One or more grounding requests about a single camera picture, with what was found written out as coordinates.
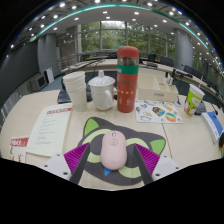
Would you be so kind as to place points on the group of dark office chairs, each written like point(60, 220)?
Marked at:
point(166, 60)

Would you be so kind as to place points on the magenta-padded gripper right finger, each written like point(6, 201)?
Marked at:
point(165, 166)

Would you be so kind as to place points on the green and white paper cup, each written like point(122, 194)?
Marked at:
point(193, 100)

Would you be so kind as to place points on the white cardboard box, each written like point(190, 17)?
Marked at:
point(156, 90)

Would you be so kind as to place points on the colourful sticker sheet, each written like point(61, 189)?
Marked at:
point(158, 112)

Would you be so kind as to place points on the stack of white paper cups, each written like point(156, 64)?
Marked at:
point(76, 90)

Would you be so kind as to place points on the pink computer mouse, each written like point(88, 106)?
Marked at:
point(113, 151)

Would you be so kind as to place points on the blue and white book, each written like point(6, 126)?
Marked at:
point(213, 125)

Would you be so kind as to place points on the red bottle with green band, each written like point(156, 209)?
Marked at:
point(127, 86)

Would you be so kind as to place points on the white printed paper sheet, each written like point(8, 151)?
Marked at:
point(50, 130)

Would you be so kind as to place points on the group of ceiling lights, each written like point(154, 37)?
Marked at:
point(106, 13)

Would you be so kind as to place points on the white lidded ceramic mug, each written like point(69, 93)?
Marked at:
point(101, 93)

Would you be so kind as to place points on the grey floor cabinet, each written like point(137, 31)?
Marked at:
point(38, 82)

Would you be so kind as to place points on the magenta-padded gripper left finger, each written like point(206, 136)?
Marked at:
point(55, 165)

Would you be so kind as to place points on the white standing panel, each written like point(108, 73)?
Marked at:
point(49, 75)

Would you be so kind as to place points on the black green cat-face mouse pad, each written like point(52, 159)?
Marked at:
point(103, 124)

